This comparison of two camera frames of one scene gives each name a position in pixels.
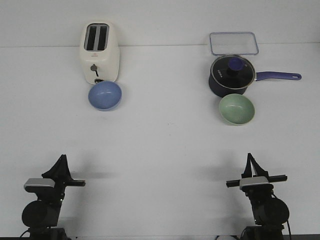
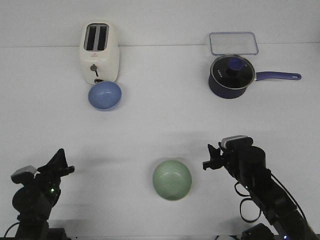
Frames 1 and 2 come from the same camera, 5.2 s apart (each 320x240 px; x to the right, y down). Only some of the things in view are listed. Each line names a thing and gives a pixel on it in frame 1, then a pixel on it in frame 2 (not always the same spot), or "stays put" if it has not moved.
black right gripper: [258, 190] -> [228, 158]
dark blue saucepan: [260, 76] stays put
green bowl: [236, 109] -> [172, 180]
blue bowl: [104, 96] stays put
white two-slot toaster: [99, 43] stays put
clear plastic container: [233, 43] stays put
